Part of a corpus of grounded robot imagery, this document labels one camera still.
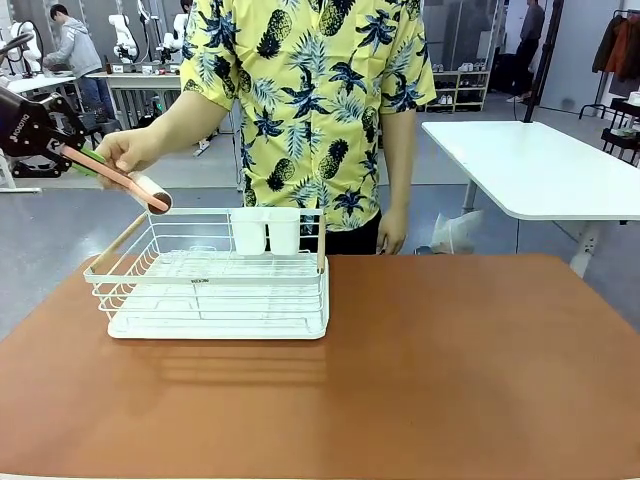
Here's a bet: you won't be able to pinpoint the black trousers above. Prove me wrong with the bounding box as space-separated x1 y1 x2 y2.
322 209 384 256

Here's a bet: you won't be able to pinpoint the white dish rack drain tray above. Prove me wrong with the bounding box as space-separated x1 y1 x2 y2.
106 254 331 342

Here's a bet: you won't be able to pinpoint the black stand pole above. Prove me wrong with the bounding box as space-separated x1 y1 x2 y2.
521 0 565 124

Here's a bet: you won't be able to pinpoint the clothes rack with jackets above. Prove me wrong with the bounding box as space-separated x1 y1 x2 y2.
579 8 640 121

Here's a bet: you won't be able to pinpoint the black utility cart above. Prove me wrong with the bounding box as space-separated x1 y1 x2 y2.
599 96 640 167

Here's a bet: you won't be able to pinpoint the person's right forearm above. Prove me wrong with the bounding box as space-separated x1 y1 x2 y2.
145 89 237 166

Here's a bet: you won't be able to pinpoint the person in black clothes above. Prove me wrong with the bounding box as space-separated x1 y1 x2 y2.
505 0 547 104

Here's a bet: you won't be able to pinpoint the wooden shoe rack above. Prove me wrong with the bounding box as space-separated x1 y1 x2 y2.
424 59 492 114

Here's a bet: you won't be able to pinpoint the person in grey hoodie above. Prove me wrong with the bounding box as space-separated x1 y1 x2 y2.
41 3 117 124

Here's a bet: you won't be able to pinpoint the white background workbench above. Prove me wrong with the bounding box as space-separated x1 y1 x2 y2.
84 69 182 132

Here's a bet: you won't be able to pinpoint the clear plastic bag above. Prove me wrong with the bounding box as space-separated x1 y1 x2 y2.
414 209 485 255

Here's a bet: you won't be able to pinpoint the person in pineapple shirt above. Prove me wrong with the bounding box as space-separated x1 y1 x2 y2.
179 0 438 233

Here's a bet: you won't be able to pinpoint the white desk with metal legs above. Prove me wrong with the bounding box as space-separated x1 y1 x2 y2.
420 119 640 279

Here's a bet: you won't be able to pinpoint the white plastic utensil holder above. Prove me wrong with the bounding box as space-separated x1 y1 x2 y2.
229 208 303 257

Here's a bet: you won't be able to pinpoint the person's left hand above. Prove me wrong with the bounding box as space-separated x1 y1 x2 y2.
376 206 410 256

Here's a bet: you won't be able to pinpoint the person's left forearm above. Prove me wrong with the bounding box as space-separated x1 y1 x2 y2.
383 106 419 214

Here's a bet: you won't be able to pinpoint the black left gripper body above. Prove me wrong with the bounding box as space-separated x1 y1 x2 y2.
0 85 62 164

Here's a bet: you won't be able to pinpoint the person's right hand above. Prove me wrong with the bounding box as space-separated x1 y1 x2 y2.
93 126 157 192

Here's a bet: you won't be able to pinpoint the white wire dish rack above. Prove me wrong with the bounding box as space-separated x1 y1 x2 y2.
82 206 331 337

